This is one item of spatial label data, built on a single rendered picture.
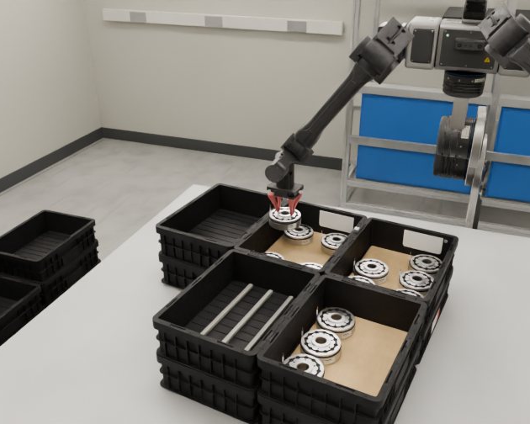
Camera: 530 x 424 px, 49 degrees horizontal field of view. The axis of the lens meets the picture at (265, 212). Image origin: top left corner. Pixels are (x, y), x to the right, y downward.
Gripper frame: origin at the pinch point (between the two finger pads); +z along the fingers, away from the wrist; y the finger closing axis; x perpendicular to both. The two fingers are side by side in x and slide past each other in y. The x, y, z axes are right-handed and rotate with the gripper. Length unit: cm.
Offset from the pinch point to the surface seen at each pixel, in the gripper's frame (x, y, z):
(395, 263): 10.5, 34.6, 16.0
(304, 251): 3.7, 5.5, 15.6
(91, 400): -72, -20, 27
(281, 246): 2.4, -2.8, 15.5
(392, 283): -1.3, 37.2, 15.8
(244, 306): -32.7, 3.3, 14.9
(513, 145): 194, 49, 37
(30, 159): 136, -296, 85
